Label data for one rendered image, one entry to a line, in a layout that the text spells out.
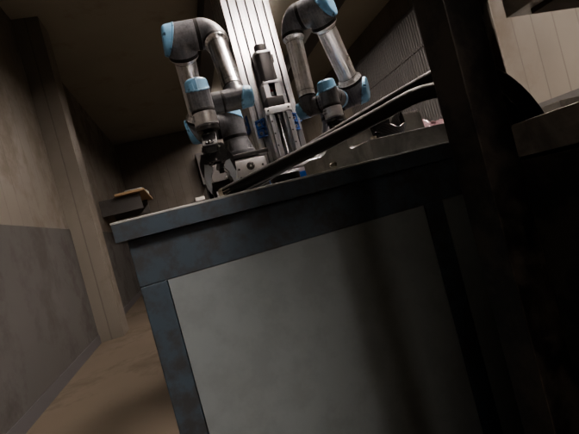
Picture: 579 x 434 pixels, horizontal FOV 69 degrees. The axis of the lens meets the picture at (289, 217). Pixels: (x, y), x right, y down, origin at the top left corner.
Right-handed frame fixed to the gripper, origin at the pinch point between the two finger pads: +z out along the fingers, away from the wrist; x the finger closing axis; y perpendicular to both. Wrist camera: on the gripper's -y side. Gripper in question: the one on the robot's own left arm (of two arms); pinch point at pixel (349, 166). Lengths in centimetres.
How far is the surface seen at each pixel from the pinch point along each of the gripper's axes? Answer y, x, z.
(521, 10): -88, -5, -14
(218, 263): -70, 61, 17
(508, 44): 181, -261, -88
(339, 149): -38.4, 17.3, -2.8
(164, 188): 811, 105, -111
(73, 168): 271, 156, -81
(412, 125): -42.3, -5.0, -4.3
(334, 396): -69, 45, 51
